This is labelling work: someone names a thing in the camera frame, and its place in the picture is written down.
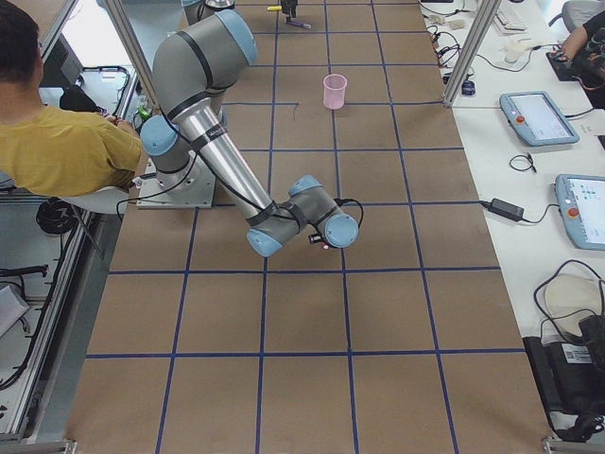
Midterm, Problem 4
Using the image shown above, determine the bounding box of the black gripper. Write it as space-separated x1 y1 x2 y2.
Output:
280 0 298 13

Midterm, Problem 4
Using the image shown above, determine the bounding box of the purple highlighter pen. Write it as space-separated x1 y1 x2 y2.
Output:
286 18 312 29

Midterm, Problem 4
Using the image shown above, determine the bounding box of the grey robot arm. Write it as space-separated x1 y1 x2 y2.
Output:
141 9 359 257

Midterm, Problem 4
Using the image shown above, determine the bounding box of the pink mesh pen cup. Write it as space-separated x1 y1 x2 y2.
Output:
322 74 348 110

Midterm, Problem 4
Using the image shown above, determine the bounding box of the white keyboard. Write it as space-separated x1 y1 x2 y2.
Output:
493 4 527 34

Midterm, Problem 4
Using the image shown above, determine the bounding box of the upper teach pendant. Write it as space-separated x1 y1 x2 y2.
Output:
499 91 579 147

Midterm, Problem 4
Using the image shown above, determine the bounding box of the teach pendant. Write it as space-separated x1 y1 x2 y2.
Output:
499 91 579 147
554 174 604 251

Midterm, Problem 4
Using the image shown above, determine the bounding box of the person in yellow shirt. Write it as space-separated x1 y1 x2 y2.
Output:
1 1 143 198

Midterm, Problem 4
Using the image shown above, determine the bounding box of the person in black shirt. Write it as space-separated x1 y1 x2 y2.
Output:
562 11 604 91

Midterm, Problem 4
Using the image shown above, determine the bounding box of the black power adapter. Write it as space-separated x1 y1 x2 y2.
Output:
490 199 524 222

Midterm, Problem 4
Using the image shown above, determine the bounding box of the lower teach pendant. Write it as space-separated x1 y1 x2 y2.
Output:
554 174 604 251

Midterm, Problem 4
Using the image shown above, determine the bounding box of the round white disc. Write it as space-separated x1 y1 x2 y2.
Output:
544 274 601 337

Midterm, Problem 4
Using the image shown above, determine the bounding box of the black box with label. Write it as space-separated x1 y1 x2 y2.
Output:
523 337 604 443

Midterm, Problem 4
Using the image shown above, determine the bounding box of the aluminium frame post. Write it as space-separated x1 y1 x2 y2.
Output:
442 0 500 108

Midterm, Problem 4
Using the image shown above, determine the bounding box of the black cable loop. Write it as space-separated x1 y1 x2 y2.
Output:
509 151 537 174

